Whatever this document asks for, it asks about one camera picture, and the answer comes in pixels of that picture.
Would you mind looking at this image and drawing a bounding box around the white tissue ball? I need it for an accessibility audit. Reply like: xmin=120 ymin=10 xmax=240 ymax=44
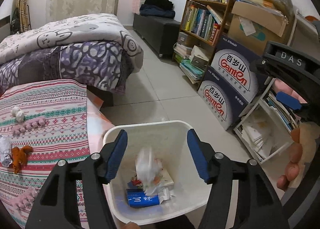
xmin=11 ymin=106 xmax=25 ymax=123

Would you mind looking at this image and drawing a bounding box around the white metal shelf rack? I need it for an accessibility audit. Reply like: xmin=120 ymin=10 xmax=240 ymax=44
xmin=234 ymin=12 xmax=319 ymax=164

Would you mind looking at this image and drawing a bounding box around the dark clothes pile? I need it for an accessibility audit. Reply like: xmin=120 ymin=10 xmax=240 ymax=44
xmin=139 ymin=0 xmax=176 ymax=19

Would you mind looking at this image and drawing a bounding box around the white cartoon print quilt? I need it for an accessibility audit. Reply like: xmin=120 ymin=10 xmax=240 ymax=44
xmin=1 ymin=13 xmax=144 ymax=72

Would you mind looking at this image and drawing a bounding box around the white paper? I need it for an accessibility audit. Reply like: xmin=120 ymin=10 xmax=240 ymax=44
xmin=0 ymin=135 xmax=12 ymax=168

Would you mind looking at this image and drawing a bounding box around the white plastic bag trash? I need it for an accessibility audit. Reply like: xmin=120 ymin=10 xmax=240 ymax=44
xmin=136 ymin=147 xmax=162 ymax=196

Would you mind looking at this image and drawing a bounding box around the green white paper package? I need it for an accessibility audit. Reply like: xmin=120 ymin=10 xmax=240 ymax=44
xmin=154 ymin=169 xmax=174 ymax=190

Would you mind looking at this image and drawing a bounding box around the plaid garment on rack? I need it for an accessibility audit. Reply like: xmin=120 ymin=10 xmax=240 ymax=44
xmin=10 ymin=0 xmax=31 ymax=34

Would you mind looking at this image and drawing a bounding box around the upper Ganten water box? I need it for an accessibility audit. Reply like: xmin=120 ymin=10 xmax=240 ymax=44
xmin=211 ymin=35 xmax=267 ymax=102

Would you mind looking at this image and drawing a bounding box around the blue carton box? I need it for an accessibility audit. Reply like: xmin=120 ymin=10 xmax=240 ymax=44
xmin=126 ymin=189 xmax=160 ymax=208

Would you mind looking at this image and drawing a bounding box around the person's right hand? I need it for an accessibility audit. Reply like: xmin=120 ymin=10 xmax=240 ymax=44
xmin=277 ymin=122 xmax=319 ymax=191

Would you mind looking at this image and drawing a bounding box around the patterned striped tablecloth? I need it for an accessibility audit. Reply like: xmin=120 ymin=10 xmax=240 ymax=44
xmin=1 ymin=80 xmax=114 ymax=228

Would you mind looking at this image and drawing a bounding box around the lower Ganten water box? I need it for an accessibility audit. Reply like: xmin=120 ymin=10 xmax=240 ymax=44
xmin=198 ymin=67 xmax=250 ymax=130

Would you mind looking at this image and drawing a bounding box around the black storage bench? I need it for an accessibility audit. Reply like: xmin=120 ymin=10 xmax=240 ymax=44
xmin=133 ymin=14 xmax=181 ymax=57

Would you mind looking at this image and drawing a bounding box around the wooden bookshelf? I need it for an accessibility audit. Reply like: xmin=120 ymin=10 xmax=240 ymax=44
xmin=172 ymin=0 xmax=241 ymax=70

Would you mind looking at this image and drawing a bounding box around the white plastic trash bin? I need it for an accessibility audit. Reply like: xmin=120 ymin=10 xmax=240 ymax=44
xmin=103 ymin=120 xmax=211 ymax=227

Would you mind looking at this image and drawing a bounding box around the grey bed headboard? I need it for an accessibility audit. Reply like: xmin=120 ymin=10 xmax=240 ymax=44
xmin=0 ymin=15 xmax=11 ymax=42

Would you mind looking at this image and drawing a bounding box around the orange red snack wrapper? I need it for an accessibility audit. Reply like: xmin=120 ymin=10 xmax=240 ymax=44
xmin=127 ymin=175 xmax=143 ymax=189

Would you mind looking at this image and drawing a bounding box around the ganten water box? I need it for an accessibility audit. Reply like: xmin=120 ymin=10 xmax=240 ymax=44
xmin=211 ymin=35 xmax=267 ymax=102
xmin=198 ymin=67 xmax=250 ymax=130

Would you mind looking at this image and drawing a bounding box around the books stack on floor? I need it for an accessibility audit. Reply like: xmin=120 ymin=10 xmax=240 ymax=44
xmin=173 ymin=43 xmax=210 ymax=85

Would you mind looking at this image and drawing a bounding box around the brown cardboard box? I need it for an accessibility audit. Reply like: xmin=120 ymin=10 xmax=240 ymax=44
xmin=228 ymin=1 xmax=293 ymax=56

